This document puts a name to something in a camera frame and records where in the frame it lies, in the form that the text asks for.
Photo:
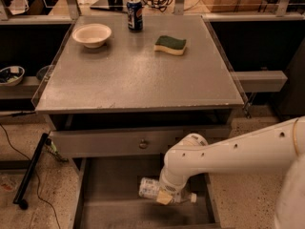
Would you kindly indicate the black bar on floor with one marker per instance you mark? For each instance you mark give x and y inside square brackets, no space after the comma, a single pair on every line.
[19,197]

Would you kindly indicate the white bowl with items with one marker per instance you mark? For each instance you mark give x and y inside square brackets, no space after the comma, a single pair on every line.
[11,76]

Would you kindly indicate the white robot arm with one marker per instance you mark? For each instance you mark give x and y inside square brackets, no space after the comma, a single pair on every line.
[281,146]

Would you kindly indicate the green yellow sponge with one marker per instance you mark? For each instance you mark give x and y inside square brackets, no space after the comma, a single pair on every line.
[170,45]

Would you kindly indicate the grey top drawer with knob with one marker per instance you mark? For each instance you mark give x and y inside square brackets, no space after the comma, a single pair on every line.
[129,141]

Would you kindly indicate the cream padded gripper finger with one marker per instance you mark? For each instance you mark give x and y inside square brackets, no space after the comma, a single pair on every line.
[164,197]

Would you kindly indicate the open grey middle drawer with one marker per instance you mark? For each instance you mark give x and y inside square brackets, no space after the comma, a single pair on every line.
[109,198]

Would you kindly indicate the grey drawer cabinet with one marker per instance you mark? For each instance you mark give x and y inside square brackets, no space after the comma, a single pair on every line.
[127,84]

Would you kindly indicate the white paper bowl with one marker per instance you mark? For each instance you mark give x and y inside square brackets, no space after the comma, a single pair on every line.
[92,36]

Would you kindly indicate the blue soda can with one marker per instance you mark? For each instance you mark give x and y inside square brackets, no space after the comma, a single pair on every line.
[135,21]

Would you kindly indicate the clear plastic bottle white label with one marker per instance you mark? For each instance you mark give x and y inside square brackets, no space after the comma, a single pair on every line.
[149,188]

